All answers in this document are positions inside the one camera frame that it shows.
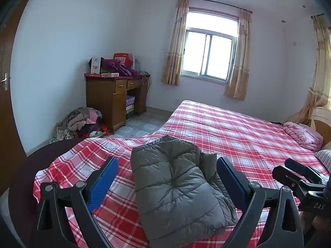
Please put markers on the beige patterned curtain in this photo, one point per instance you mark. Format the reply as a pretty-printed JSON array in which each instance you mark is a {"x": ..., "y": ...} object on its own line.
[
  {"x": 239, "y": 64},
  {"x": 174, "y": 51},
  {"x": 320, "y": 69}
]

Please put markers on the dark brown rounded board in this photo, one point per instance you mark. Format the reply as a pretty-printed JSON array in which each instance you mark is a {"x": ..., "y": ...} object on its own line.
[{"x": 23, "y": 180}]

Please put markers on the folded pink quilt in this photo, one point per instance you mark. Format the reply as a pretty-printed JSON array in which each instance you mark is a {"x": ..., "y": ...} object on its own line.
[{"x": 302, "y": 134}]

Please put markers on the flat red box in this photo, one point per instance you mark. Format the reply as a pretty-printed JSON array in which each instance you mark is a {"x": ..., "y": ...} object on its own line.
[{"x": 100, "y": 75}]

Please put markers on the pile of clothes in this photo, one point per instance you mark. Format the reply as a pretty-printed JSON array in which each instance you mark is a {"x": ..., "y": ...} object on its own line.
[{"x": 80, "y": 120}]

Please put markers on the lilac box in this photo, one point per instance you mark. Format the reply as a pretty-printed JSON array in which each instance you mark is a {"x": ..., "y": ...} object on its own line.
[{"x": 130, "y": 100}]

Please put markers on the clear bottle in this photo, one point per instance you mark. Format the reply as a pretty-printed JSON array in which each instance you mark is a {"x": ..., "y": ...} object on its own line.
[{"x": 137, "y": 64}]

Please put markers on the bed with red plaid sheet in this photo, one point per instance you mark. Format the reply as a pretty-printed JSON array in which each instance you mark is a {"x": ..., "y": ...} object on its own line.
[{"x": 219, "y": 129}]

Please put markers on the striped pillow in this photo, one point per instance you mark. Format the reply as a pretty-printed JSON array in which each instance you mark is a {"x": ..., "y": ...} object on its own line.
[{"x": 324, "y": 157}]

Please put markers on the light wooden headboard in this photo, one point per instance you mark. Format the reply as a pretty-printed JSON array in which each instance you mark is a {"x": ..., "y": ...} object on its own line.
[{"x": 320, "y": 118}]

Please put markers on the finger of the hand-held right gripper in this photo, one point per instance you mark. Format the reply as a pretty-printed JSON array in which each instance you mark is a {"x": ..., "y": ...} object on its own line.
[
  {"x": 284, "y": 174},
  {"x": 297, "y": 164}
]

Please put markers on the grey puffer jacket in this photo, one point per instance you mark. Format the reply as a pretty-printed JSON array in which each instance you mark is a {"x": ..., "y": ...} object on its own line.
[{"x": 175, "y": 186}]

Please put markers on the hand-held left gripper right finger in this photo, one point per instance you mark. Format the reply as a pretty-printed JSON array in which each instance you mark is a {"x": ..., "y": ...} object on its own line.
[{"x": 232, "y": 183}]

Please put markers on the red cardboard box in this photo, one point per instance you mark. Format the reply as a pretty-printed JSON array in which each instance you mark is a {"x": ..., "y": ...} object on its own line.
[{"x": 122, "y": 58}]

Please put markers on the brown wooden desk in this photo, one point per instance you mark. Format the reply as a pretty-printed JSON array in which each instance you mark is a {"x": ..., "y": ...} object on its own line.
[{"x": 103, "y": 103}]

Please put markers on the white upright box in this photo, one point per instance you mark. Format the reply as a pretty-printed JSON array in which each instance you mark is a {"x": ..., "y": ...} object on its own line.
[{"x": 95, "y": 66}]

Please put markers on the person's right hand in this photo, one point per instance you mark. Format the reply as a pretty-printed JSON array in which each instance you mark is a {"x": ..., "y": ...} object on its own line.
[{"x": 316, "y": 224}]

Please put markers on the dark curtain rod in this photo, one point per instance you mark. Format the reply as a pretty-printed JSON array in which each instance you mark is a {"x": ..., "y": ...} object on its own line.
[
  {"x": 318, "y": 15},
  {"x": 214, "y": 2}
]

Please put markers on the sliding glass window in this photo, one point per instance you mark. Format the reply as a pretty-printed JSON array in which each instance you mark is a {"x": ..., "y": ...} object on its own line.
[{"x": 206, "y": 54}]

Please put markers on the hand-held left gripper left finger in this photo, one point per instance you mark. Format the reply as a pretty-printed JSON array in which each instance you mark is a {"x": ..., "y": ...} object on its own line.
[{"x": 103, "y": 183}]

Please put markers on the brown wooden door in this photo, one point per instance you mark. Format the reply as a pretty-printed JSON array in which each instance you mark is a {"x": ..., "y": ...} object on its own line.
[{"x": 10, "y": 134}]

